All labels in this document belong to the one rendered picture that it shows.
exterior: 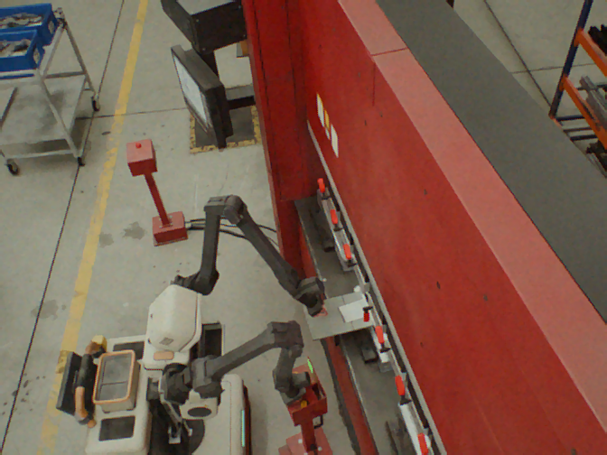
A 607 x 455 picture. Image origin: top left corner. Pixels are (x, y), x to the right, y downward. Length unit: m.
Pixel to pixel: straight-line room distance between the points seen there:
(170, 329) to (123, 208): 2.59
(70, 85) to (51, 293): 2.04
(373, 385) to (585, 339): 1.57
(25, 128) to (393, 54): 4.05
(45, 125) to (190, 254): 1.73
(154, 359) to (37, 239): 2.60
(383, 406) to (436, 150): 1.43
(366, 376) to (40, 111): 3.76
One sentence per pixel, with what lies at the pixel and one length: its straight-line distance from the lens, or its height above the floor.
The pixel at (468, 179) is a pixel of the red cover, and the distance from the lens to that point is 1.15.
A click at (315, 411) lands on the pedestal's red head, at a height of 0.72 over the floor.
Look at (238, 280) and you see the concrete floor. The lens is 3.90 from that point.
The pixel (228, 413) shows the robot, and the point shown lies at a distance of 3.12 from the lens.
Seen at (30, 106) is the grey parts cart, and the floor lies 0.33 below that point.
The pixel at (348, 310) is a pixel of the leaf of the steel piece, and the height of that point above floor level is 1.00.
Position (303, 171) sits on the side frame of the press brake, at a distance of 2.97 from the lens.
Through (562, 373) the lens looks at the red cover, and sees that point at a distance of 0.96.
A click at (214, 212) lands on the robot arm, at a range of 2.12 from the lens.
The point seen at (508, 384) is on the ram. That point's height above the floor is 2.05.
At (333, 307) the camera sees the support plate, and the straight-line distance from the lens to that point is 2.50.
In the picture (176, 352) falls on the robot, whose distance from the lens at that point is 2.22.
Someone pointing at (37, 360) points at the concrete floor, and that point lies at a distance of 4.00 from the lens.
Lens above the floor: 3.09
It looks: 48 degrees down
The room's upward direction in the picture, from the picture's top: 6 degrees counter-clockwise
